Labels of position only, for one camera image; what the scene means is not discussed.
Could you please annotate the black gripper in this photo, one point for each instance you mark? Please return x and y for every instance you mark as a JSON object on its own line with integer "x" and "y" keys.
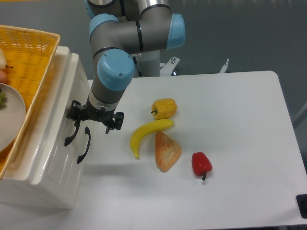
{"x": 111, "y": 120}

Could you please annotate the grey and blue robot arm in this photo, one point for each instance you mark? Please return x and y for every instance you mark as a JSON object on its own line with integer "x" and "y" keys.
{"x": 118, "y": 30}

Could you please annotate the white drawer cabinet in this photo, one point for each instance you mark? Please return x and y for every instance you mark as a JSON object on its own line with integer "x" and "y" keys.
{"x": 37, "y": 176}

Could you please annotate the yellow banana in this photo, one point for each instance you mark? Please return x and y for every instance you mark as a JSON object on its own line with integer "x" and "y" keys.
{"x": 147, "y": 129}

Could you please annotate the yellow bell pepper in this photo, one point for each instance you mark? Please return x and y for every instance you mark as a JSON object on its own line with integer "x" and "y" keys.
{"x": 163, "y": 108}

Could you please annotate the orange bread piece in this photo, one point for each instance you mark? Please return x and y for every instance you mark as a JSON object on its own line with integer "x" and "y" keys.
{"x": 167, "y": 152}

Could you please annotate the grey plate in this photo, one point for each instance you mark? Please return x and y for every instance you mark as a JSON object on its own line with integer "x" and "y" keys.
{"x": 11, "y": 117}

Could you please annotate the yellow woven basket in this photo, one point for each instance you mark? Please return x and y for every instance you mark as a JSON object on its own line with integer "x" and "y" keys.
{"x": 30, "y": 53}

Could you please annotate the green grapes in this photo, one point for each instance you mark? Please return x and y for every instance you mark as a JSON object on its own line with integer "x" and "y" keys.
{"x": 2, "y": 99}

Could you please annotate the white pear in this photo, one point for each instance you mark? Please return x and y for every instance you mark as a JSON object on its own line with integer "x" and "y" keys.
{"x": 3, "y": 61}

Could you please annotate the red bell pepper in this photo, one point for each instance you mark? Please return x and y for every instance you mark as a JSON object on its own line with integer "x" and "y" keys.
{"x": 201, "y": 165}

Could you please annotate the black object at table edge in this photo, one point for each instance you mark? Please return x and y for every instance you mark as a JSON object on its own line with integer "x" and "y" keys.
{"x": 302, "y": 205}

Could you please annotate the black lower drawer handle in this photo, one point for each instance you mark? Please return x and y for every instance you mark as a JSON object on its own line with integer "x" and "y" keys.
{"x": 86, "y": 145}

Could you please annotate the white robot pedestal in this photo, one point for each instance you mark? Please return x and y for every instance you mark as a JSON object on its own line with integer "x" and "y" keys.
{"x": 148, "y": 64}

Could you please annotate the white table clamp bracket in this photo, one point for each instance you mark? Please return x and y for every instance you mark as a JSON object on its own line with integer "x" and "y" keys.
{"x": 224, "y": 67}

